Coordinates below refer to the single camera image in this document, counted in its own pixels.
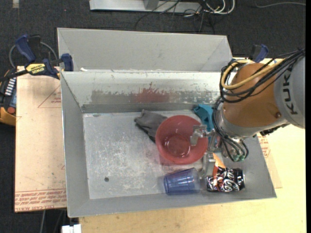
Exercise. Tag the blue clear plastic cup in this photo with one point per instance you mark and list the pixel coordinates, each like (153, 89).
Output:
(181, 181)

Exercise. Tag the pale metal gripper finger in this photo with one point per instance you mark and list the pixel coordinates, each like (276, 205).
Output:
(199, 130)
(207, 165)

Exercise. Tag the grey glove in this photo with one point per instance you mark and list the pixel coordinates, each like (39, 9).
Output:
(149, 122)

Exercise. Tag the teal plastic object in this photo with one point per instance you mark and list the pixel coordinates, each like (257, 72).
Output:
(205, 114)

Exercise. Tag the red plastic bowl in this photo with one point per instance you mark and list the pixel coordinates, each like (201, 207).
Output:
(176, 142)

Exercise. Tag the crushed black soda can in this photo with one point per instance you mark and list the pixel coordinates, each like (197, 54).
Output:
(227, 181)

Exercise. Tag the grey metal bin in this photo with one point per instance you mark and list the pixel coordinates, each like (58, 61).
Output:
(116, 149)

